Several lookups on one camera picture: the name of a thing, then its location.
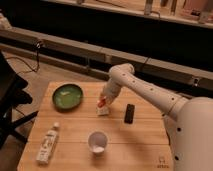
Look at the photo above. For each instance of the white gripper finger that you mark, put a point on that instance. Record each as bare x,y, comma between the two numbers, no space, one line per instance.
109,101
102,96

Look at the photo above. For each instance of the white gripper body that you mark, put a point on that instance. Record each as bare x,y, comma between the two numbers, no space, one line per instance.
111,90

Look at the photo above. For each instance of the red pepper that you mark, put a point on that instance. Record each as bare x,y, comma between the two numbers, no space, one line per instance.
101,102

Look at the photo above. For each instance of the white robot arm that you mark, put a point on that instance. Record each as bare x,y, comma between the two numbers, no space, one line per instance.
193,149

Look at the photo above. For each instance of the white sponge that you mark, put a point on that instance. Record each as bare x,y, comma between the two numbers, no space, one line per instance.
103,110

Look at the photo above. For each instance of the black remote control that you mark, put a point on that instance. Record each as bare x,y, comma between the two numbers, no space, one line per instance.
129,114

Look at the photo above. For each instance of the green plate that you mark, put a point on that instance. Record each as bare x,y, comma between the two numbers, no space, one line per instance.
67,97

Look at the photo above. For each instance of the white paper cup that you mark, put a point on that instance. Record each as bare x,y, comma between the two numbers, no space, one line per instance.
97,142

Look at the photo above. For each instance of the white tube bottle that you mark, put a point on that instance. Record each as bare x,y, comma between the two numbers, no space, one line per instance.
48,144

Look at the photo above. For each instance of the black office chair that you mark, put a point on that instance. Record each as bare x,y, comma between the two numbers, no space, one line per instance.
11,95

